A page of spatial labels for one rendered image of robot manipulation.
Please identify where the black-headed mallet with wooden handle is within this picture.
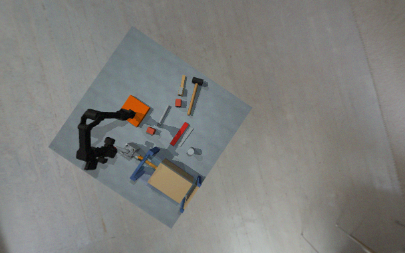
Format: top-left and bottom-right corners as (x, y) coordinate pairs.
(187, 77), (203, 115)

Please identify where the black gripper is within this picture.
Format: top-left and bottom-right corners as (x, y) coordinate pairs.
(97, 137), (115, 164)

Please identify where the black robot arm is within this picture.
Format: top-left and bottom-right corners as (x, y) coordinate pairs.
(76, 109), (136, 170)

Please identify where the red rectangular bar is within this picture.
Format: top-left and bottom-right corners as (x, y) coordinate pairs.
(170, 122), (189, 146)

